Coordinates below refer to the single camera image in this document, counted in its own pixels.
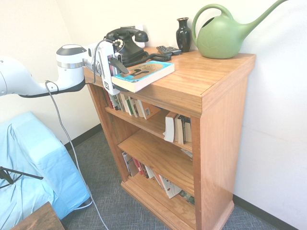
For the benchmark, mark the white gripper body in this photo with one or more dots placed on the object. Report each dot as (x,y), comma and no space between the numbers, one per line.
(106,72)

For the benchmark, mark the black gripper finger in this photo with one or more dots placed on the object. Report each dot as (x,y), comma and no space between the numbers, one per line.
(117,64)
(119,90)

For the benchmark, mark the turquoise paperback book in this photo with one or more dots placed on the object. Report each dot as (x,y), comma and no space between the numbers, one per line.
(146,74)

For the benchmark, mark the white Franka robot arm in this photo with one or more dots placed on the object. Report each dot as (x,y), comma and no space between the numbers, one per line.
(69,69)

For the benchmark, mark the dark striped spine book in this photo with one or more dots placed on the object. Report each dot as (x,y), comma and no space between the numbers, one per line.
(117,103)

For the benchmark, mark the cream paperback book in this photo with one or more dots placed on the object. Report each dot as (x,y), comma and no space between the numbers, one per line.
(178,130)
(123,103)
(141,109)
(135,107)

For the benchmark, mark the red spine paperback book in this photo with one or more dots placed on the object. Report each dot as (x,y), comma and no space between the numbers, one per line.
(110,101)

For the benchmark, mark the black rotary telephone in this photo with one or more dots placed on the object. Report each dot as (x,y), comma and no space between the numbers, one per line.
(130,50)

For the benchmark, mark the green and white book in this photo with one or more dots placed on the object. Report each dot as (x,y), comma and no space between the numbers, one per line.
(129,106)

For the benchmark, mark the white square alarm clock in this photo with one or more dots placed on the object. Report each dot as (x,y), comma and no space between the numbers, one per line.
(141,44)

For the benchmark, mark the orange book with barcode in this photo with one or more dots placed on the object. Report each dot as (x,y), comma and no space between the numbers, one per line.
(151,111)

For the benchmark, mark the black remote control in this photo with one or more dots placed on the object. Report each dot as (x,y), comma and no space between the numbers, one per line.
(175,50)
(163,49)

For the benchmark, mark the thick white paperback book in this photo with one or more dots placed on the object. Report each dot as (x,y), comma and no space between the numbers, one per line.
(170,127)

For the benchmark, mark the black ceramic vase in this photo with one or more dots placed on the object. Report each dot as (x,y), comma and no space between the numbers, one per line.
(183,36)

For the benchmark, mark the grey white thin book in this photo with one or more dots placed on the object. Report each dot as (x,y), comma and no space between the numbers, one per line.
(130,165)

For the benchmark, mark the dark blue spine book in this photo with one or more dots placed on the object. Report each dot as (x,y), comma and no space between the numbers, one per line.
(188,130)

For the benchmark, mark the red thin book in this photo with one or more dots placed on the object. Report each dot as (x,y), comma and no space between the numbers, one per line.
(138,167)

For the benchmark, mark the loose photo papers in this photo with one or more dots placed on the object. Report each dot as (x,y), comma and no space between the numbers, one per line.
(188,153)

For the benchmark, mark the orange thin book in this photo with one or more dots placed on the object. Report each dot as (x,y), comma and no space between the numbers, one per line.
(157,179)

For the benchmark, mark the green plastic watering can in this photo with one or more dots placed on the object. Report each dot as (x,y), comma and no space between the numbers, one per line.
(218,40)

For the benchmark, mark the light blue covered furniture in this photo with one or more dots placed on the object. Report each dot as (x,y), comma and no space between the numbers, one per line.
(38,163)

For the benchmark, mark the white book with red marks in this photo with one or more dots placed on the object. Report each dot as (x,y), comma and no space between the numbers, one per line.
(170,188)

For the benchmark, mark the wooden bookshelf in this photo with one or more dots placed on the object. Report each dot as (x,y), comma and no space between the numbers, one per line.
(220,143)

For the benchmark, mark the camouflage cover book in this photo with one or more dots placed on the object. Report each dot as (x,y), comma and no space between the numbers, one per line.
(188,197)

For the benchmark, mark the black tripod stand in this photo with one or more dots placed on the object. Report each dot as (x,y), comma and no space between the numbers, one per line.
(21,173)

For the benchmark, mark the dark wooden table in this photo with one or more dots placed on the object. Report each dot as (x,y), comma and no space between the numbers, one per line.
(40,219)

